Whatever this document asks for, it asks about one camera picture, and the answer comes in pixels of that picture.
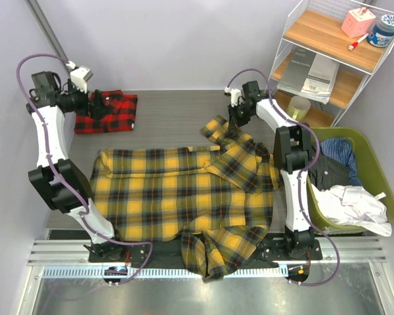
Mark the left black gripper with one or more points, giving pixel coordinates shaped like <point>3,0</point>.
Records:
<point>98,109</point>

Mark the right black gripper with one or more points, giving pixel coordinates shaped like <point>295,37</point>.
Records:
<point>233,123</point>

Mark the yellow plaid long sleeve shirt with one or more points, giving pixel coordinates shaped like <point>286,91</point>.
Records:
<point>217,199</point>

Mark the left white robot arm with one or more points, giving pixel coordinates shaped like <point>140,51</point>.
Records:
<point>56,178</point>

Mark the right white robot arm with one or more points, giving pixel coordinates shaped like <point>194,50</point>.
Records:
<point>292,155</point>

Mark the red black plaid shirt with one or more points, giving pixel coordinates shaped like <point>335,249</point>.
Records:
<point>121,117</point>

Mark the pale green mug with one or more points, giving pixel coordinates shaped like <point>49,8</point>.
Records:
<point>298,108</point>

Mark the grey setup guide booklet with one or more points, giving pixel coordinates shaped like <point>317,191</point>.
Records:
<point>297,70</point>

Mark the white paper manuals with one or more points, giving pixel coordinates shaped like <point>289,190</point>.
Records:
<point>320,81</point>

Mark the blue checked shirt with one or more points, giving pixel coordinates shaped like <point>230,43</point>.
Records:
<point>341,150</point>

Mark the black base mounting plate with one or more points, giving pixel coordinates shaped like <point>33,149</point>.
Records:
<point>167,255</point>

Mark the white shirt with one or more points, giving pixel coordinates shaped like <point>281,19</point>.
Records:
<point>353,205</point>

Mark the red white marker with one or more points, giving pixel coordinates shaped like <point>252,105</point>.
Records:
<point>355,44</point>

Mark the pink cube power strip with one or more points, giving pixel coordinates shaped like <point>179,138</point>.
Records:
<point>357,22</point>

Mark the blue lidded jar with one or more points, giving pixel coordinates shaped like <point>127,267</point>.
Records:
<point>383,31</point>

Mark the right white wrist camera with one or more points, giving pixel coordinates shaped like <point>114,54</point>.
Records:
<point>234,95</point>

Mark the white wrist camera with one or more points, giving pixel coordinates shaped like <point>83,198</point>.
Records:
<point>79,76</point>
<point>234,95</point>

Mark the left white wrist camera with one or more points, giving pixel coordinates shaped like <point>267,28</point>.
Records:
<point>79,76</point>

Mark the grey corner wall post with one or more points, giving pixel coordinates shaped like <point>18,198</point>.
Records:
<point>46,28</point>

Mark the white wire shelf unit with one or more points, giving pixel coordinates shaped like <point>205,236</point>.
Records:
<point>316,26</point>

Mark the slotted cable duct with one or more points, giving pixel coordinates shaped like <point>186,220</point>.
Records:
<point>109,272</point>

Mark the aluminium rail frame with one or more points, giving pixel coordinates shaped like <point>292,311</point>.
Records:
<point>351,278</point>

